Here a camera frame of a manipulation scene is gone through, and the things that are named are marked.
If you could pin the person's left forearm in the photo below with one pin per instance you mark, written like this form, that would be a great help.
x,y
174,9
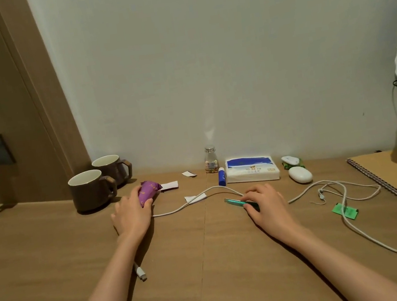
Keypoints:
x,y
105,296

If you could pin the green toothbrush packet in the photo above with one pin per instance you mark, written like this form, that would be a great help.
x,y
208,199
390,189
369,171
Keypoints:
x,y
234,202

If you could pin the person's right hand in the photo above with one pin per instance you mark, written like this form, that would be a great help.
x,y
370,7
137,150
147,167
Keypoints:
x,y
272,211

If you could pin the blue white tissue pack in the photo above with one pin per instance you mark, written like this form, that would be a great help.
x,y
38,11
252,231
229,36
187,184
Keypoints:
x,y
251,170

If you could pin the purple snack wrapper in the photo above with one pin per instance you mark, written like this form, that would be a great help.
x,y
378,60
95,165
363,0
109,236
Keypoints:
x,y
149,190

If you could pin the small glass bottle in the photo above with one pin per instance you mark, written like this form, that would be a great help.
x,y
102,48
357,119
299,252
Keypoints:
x,y
211,161

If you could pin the small white green packet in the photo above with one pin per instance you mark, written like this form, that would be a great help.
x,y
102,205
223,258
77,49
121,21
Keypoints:
x,y
291,160

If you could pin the brown mug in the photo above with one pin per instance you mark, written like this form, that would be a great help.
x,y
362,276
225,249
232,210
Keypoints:
x,y
112,169
89,192

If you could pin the person's left hand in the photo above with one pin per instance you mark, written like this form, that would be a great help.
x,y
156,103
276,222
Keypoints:
x,y
132,218

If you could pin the white oval earbud case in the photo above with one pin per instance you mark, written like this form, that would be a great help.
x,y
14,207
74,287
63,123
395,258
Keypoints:
x,y
300,175

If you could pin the blue lip balm stick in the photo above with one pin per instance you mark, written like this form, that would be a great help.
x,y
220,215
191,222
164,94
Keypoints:
x,y
222,177

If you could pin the person's right forearm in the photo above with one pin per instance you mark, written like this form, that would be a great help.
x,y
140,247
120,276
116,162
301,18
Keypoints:
x,y
346,271

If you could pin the small green paper tag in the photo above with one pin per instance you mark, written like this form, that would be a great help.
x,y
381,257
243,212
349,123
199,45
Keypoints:
x,y
345,211

